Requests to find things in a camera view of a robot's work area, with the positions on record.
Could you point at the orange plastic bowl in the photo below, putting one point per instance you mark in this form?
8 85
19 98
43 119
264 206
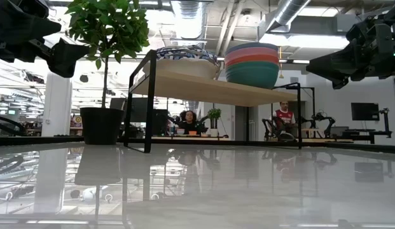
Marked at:
252 60

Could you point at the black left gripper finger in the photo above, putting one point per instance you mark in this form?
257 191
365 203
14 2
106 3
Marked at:
28 30
68 58

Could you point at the teal plastic bowl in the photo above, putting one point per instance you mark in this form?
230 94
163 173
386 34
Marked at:
252 74

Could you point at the small plant in white pot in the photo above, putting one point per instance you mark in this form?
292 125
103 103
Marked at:
214 114

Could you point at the black background robot arm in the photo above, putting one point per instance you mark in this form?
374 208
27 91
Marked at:
269 127
324 121

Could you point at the black monitor stand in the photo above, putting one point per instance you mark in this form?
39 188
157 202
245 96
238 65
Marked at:
385 122

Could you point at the wooden background table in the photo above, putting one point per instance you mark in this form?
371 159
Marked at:
191 137

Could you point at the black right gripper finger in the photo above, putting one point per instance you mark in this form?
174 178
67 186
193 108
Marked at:
338 65
340 84

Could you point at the black monitor screen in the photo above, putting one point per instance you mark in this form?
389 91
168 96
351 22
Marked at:
364 111

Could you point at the pink plastic bowl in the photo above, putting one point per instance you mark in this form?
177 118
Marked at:
252 52

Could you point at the wooden shelf with black frame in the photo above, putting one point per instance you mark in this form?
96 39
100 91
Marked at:
210 90

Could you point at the green potted plant black pot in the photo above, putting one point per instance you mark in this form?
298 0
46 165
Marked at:
101 125

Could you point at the black aluminium rig frame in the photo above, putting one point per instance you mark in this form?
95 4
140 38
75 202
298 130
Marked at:
41 140

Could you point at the person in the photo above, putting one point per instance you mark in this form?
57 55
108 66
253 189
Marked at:
189 122
283 116

